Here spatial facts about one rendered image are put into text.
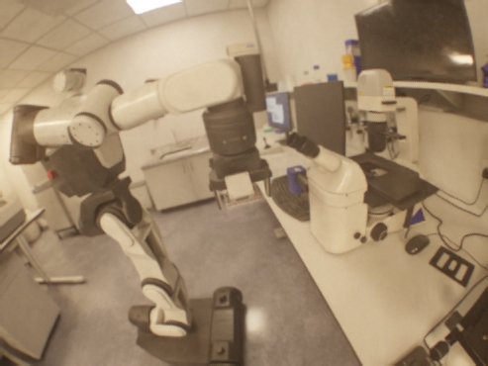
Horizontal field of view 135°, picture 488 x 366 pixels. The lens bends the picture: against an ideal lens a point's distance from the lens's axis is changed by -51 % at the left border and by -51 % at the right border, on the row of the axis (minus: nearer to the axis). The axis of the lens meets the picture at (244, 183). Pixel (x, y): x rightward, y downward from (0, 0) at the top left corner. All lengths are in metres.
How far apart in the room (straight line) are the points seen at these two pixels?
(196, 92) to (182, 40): 3.00
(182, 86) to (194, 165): 2.33
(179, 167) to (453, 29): 2.73
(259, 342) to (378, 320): 0.90
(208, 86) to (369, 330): 0.59
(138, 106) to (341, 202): 0.52
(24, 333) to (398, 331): 2.22
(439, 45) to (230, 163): 0.95
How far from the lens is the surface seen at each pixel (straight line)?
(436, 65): 1.03
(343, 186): 0.56
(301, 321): 1.40
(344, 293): 0.61
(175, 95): 0.32
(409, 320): 0.61
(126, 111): 0.39
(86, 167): 0.66
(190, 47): 3.24
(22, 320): 2.12
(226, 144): 0.34
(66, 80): 0.76
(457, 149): 1.16
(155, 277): 0.89
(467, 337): 0.53
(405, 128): 0.82
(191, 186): 2.71
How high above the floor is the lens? 1.25
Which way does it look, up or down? 23 degrees down
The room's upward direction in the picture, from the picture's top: 12 degrees counter-clockwise
